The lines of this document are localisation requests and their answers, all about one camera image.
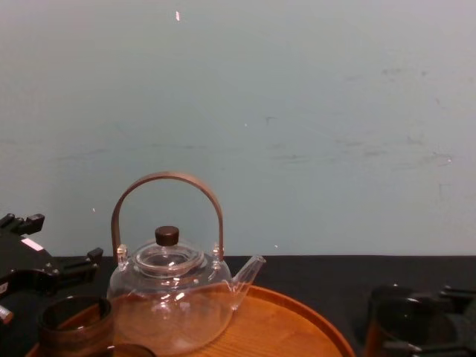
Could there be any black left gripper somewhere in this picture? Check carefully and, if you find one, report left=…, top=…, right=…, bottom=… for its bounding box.
left=0, top=212, right=104, bottom=295

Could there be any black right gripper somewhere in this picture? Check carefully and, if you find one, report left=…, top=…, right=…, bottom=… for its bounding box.
left=382, top=284, right=476, bottom=357

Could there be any glass cup with wooden sleeve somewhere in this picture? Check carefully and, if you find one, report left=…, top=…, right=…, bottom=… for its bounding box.
left=364, top=283, right=455, bottom=357
left=106, top=343, right=154, bottom=357
left=36, top=295, right=115, bottom=357

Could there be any round wooden tray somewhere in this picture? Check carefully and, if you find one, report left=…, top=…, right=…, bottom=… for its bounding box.
left=25, top=283, right=356, bottom=357

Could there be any glass lid with dark knob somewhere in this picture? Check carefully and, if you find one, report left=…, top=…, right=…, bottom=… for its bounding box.
left=132, top=225, right=205, bottom=279

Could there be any black table cloth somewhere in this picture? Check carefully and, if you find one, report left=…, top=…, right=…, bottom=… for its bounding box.
left=0, top=254, right=476, bottom=357

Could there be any glass teapot with brown handle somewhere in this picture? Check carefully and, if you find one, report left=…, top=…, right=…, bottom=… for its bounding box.
left=106, top=170, right=267, bottom=355

